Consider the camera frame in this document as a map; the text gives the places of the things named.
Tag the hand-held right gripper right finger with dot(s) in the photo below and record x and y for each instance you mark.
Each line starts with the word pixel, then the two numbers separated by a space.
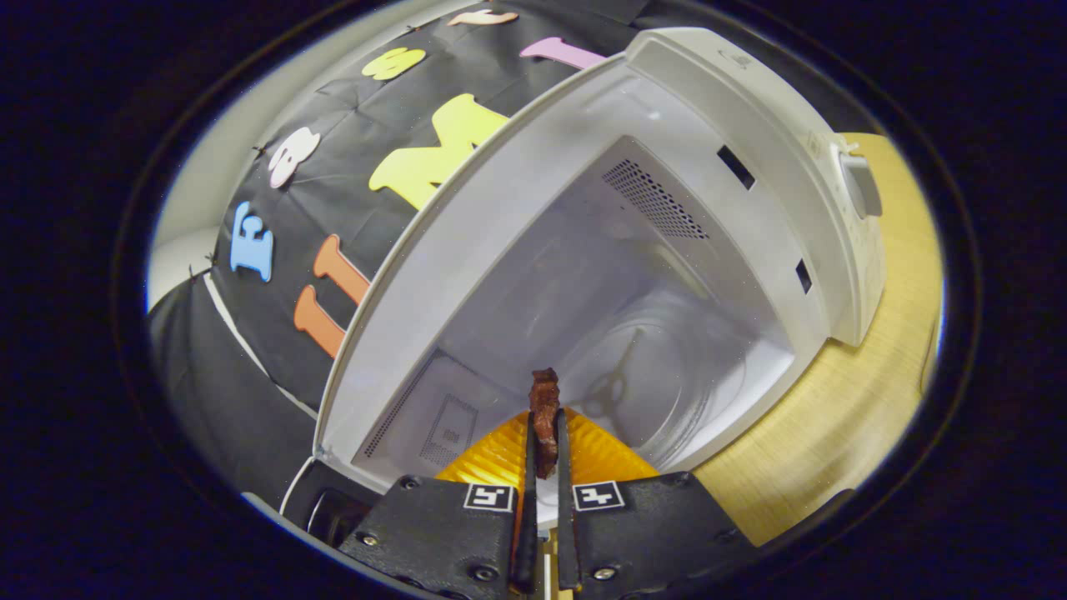
pixel 567 542

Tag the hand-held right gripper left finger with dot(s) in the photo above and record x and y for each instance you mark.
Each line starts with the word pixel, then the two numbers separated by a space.
pixel 527 550

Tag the red meat piece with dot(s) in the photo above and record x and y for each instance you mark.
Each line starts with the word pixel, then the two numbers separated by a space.
pixel 546 417

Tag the white microwave oven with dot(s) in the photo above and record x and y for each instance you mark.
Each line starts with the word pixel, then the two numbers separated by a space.
pixel 517 233

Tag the glass turntable plate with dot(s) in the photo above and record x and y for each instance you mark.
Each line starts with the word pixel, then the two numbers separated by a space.
pixel 667 375

